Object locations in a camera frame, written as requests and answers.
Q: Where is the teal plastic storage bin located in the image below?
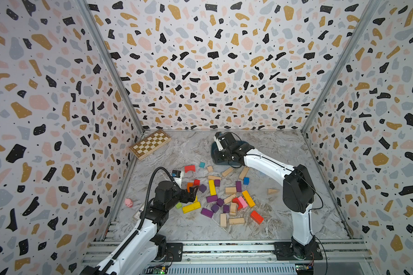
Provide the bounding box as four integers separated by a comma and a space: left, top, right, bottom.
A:
211, 141, 255, 167

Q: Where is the pink long block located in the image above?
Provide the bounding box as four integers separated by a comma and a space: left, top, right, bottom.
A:
237, 197, 248, 209

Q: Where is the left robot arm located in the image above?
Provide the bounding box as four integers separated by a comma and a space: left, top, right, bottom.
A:
80, 167, 199, 275

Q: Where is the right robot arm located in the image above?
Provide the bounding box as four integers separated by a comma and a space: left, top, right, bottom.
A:
211, 132, 317, 260

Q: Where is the yellow flat block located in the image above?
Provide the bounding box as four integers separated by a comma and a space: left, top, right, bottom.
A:
182, 201, 201, 214

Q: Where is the purple flat block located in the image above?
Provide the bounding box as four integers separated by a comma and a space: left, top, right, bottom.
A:
201, 208, 214, 218

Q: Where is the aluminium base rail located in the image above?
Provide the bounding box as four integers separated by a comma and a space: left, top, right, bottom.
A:
166, 239, 378, 275

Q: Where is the natural wood wedge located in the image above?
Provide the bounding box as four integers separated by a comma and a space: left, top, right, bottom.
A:
267, 189, 279, 195

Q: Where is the wooden chessboard box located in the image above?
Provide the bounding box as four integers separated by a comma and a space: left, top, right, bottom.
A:
130, 129, 171, 160

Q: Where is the purple cube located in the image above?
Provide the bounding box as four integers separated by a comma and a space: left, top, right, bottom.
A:
199, 184, 207, 193

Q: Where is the red curved arch block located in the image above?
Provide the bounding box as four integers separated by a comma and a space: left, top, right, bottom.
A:
232, 198, 243, 210

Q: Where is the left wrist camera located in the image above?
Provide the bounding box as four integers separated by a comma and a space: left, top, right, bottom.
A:
172, 170, 184, 188

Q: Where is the natural wood short bar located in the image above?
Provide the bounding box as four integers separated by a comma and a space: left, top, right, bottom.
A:
208, 175, 221, 181

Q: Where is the pink pig toy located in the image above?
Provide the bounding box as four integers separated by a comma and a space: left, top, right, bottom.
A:
125, 198, 134, 208

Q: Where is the natural wood long block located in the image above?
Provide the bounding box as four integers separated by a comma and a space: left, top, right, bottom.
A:
239, 166, 250, 180

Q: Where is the red rectangular block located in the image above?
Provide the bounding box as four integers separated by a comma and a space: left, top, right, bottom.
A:
250, 210, 265, 225

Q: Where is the amber yellow long block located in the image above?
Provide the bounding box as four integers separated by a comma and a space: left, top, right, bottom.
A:
242, 190, 255, 207

